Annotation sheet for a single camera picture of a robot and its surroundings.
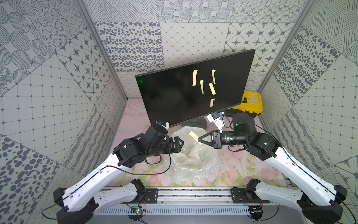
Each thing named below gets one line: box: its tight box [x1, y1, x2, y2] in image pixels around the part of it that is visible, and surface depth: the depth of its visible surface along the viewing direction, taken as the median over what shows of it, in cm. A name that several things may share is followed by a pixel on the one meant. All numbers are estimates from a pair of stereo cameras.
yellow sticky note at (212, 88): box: [208, 82, 217, 96], surface depth 74 cm
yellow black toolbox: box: [228, 90, 264, 119], surface depth 97 cm
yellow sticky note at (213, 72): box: [211, 69, 217, 85], surface depth 69 cm
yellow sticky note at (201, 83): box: [199, 79, 205, 94], surface depth 70 cm
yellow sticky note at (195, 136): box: [188, 130, 203, 145], surface depth 61 cm
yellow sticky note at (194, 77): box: [192, 70, 198, 86], surface depth 66 cm
